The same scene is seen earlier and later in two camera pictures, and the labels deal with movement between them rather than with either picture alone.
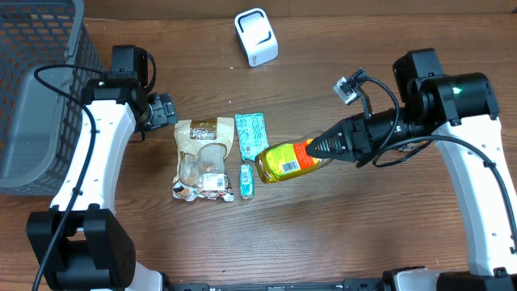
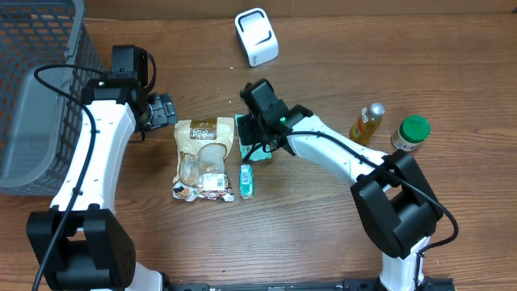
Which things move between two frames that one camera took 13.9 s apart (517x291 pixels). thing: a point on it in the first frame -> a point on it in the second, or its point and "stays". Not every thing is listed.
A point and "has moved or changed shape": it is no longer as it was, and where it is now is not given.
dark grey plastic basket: [40, 122] stays
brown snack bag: [203, 147] stays
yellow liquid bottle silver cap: [283, 159] has moved or changed shape
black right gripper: [359, 141] -> [246, 129]
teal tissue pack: [247, 181] stays
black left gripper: [165, 111] stays
